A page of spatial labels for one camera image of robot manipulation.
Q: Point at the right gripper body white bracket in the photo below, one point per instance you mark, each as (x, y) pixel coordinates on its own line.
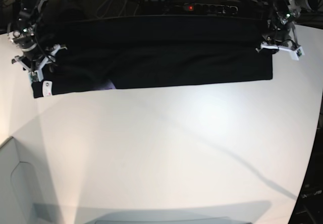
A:
(33, 60)

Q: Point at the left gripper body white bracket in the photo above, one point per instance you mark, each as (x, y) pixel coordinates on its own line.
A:
(284, 39)

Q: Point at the black T-shirt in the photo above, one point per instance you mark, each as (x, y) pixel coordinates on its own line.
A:
(153, 52)

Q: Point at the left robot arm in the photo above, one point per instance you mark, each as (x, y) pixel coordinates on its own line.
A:
(281, 13)

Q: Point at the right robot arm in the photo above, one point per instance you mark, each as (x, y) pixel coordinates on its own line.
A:
(23, 34)

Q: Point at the white garment label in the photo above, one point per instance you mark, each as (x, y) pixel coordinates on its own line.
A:
(47, 88)

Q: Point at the black power strip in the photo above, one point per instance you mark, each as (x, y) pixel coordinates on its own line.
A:
(203, 9)

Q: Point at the grey-white bin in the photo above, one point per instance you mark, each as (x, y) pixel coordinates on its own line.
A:
(28, 194)

